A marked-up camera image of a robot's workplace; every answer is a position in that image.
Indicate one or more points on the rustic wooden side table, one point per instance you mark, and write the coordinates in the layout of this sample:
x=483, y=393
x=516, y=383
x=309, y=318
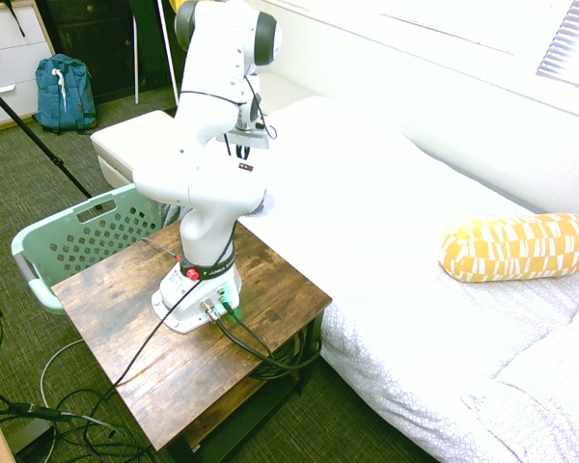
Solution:
x=125, y=347

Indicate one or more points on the dark wooden cabinet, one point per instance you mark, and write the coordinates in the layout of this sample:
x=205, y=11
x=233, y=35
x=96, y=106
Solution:
x=96, y=38

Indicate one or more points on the yellow white patterned bolster pillow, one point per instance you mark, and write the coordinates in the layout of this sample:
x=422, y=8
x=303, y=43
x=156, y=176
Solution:
x=511, y=246

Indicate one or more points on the white drawer dresser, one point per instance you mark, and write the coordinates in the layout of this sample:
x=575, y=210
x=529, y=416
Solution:
x=9, y=48

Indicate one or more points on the black tripod leg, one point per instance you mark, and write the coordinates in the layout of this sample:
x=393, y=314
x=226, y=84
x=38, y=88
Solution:
x=38, y=144

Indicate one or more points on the mint green laundry basket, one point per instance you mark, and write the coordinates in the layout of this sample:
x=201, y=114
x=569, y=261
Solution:
x=43, y=231

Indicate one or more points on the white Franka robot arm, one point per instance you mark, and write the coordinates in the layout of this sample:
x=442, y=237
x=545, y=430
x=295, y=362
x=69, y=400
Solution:
x=198, y=193

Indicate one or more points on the white stand pole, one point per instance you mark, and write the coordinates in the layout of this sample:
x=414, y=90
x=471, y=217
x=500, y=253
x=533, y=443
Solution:
x=136, y=58
x=170, y=53

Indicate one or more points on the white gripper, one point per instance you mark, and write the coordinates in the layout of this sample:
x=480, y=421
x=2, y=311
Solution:
x=251, y=140

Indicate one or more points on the blue backpack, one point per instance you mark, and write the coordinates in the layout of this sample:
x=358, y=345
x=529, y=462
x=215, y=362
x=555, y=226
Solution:
x=63, y=96

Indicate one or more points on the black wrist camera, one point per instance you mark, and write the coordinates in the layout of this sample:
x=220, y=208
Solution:
x=257, y=108

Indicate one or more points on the black power brick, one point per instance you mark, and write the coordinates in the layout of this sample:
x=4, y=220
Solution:
x=29, y=436

